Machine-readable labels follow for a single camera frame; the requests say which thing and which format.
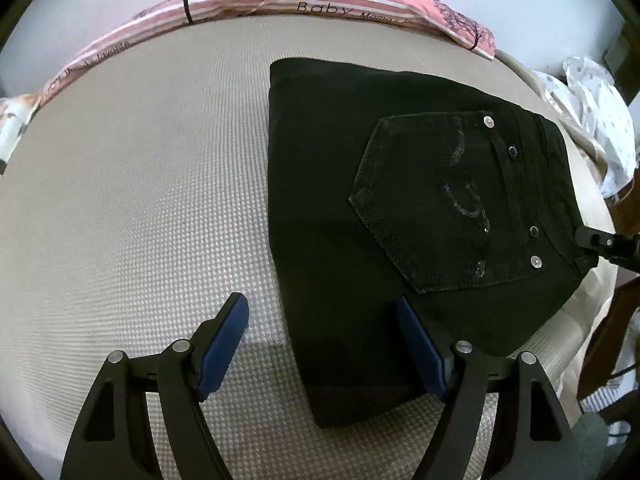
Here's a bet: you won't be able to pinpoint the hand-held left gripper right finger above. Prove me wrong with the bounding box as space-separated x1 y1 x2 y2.
395 296 584 480

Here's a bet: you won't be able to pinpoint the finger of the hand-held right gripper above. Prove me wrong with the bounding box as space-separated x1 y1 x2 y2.
574 227 640 273

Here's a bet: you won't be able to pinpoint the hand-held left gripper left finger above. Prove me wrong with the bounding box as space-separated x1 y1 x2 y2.
60 291 250 480

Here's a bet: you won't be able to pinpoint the black pants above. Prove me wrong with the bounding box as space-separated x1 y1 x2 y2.
267 58 596 429

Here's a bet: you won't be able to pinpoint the white dotted cloth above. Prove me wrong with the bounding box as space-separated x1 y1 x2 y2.
532 56 640 202

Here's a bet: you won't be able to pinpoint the beige woven bed mat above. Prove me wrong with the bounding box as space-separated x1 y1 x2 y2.
0 15 617 480

